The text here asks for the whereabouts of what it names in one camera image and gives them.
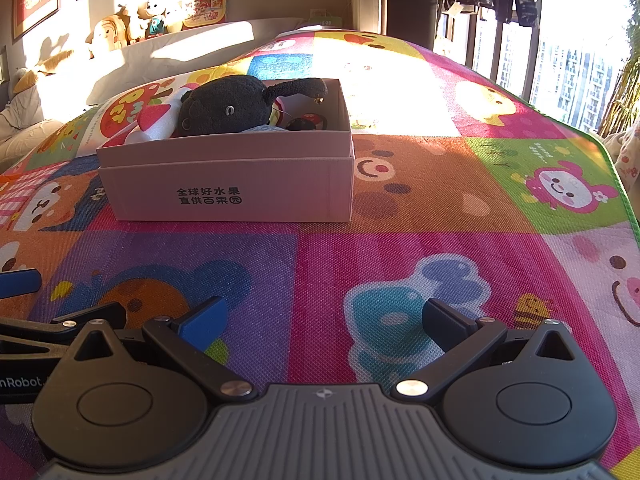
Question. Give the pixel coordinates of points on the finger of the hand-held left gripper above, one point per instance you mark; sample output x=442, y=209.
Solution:
x=30, y=332
x=20, y=282

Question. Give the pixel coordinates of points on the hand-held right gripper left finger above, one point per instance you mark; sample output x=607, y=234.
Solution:
x=207, y=320

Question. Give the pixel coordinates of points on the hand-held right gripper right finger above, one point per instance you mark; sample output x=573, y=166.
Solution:
x=445, y=320

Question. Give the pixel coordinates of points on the pink cardboard box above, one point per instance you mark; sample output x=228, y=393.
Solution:
x=225, y=170

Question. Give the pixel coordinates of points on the white red toy rocket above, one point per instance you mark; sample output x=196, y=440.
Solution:
x=150, y=120

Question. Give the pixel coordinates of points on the black plush toy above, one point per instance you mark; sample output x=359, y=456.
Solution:
x=225, y=107

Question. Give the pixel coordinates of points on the colourful cartoon play mat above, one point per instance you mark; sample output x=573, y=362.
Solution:
x=450, y=240

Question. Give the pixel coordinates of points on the beige bedding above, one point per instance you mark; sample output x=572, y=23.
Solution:
x=25, y=120

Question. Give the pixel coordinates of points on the yellow cushion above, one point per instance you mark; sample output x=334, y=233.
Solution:
x=32, y=80

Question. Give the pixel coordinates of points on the floral cloth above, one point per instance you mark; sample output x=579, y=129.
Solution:
x=631, y=155

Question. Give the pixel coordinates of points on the tan plush doll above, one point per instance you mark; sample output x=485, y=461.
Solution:
x=107, y=35

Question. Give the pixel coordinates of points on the grey long pillow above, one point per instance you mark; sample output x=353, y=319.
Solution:
x=190, y=55

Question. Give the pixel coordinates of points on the cream plush toy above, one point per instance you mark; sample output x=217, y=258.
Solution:
x=129, y=20

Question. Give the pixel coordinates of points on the green plant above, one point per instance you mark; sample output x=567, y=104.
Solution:
x=622, y=85

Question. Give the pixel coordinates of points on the teal dressed plush bear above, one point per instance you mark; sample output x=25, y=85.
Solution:
x=154, y=17

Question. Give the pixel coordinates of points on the white plush toy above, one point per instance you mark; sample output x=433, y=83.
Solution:
x=175, y=20

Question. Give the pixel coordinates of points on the small digital clock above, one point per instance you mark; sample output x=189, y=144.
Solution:
x=325, y=18

